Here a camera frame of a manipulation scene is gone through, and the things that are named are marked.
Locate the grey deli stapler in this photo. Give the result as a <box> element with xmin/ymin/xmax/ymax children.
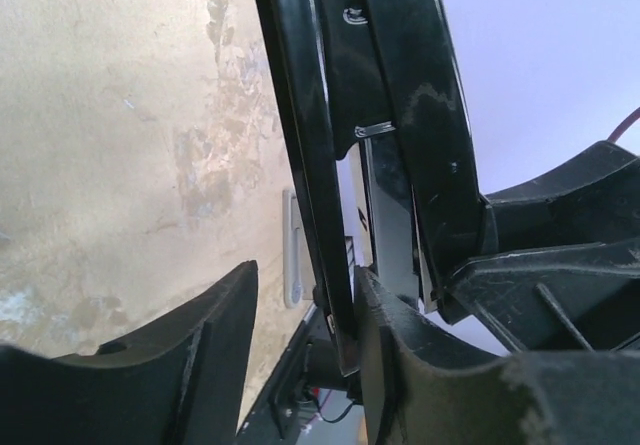
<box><xmin>282</xmin><ymin>188</ymin><xmax>315</xmax><ymax>309</ymax></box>

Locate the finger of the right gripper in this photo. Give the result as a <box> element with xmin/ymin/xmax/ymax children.
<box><xmin>432</xmin><ymin>141</ymin><xmax>639</xmax><ymax>351</ymax></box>

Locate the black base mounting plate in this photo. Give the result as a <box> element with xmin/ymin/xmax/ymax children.
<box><xmin>234</xmin><ymin>306</ymin><xmax>362</xmax><ymax>444</ymax></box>

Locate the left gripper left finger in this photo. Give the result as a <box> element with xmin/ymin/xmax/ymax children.
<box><xmin>1</xmin><ymin>261</ymin><xmax>258</xmax><ymax>444</ymax></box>

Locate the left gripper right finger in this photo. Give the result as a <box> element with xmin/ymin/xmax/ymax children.
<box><xmin>355</xmin><ymin>268</ymin><xmax>639</xmax><ymax>444</ymax></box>

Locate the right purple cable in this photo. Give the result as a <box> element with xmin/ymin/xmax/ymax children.
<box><xmin>605</xmin><ymin>106</ymin><xmax>640</xmax><ymax>144</ymax></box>

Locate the black stapler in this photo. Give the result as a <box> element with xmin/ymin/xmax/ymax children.
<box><xmin>255</xmin><ymin>0</ymin><xmax>498</xmax><ymax>375</ymax></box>

